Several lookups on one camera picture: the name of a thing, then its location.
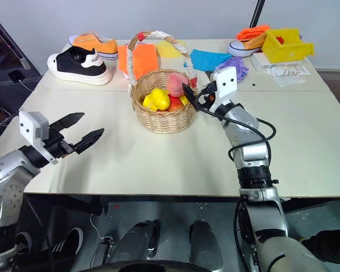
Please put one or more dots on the plain black shoe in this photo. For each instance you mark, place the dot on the plain black shoe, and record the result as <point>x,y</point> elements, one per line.
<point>328,246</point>

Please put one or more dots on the red orange apple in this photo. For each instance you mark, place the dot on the red orange apple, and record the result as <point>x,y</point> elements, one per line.
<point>175,105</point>

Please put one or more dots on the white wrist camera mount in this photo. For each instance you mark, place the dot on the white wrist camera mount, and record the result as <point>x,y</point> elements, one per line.
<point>226,82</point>
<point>29,124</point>

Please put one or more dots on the pink peach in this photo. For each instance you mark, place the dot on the pink peach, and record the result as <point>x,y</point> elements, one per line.
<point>175,83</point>

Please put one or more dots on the orange sneaker with white toe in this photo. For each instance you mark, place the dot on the orange sneaker with white toe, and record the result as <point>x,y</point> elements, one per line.
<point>243,46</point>

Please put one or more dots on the white Dove wrapper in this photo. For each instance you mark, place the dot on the white Dove wrapper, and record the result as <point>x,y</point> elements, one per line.
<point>289,75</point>

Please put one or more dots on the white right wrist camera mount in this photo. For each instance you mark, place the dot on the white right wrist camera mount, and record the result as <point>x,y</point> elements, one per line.
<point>226,82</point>

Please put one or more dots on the small yellow fruit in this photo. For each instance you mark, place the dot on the small yellow fruit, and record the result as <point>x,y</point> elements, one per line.
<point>183,99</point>

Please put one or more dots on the yellow cloth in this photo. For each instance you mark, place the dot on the yellow cloth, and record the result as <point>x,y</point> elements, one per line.
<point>167,49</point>

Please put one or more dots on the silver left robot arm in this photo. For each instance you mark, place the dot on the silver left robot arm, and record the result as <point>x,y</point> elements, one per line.
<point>5,175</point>

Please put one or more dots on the orange red mesh cloth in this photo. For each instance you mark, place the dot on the orange red mesh cloth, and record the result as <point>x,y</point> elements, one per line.
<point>252,31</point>

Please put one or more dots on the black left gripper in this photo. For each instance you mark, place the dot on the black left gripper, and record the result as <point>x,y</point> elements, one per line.
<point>56,145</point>

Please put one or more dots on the black shoe with white stripes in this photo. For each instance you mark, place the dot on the black shoe with white stripes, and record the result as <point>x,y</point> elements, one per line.
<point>69,241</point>
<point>24,242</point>

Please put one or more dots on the red item in bin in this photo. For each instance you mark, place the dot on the red item in bin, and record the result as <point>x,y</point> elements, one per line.
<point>279,39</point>

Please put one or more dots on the purple glove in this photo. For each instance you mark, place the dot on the purple glove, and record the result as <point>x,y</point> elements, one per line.
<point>239,66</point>

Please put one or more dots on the black table frame bar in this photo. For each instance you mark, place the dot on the black table frame bar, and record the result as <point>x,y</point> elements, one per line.
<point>68,208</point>

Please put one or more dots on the white flat box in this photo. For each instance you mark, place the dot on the white flat box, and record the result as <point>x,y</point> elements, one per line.
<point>260,62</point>

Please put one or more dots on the black monitor panel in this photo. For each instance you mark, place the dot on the black monitor panel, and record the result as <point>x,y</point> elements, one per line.
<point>3,48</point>

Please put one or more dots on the black stand pole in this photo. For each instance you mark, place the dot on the black stand pole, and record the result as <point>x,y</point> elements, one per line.
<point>256,14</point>

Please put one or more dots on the orange sneaker with eyelets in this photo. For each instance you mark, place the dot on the orange sneaker with eyelets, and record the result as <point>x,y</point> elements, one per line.
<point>105,46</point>

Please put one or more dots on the yellow plastic bin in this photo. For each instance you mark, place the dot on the yellow plastic bin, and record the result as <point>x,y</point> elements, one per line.
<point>283,52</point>

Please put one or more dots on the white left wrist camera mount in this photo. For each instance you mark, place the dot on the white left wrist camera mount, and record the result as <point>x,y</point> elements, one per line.
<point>29,124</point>

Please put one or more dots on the blue cloth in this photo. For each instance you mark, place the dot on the blue cloth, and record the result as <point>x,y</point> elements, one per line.
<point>208,59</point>

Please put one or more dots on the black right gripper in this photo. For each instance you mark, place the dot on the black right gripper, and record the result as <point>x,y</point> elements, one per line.
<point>205,95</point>

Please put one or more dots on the black and white sneaker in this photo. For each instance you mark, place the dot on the black and white sneaker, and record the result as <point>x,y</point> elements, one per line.
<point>73,66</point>

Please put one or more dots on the dark rounded shape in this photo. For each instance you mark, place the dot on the dark rounded shape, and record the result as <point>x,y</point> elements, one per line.
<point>136,241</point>
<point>205,243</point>

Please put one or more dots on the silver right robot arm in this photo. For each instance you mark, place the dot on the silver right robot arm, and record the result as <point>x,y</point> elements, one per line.
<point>243,120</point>

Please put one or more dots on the black phone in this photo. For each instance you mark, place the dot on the black phone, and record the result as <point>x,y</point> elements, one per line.
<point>16,76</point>

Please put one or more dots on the large yellow fruit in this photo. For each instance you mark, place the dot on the large yellow fruit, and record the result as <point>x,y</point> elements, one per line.
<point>157,99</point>

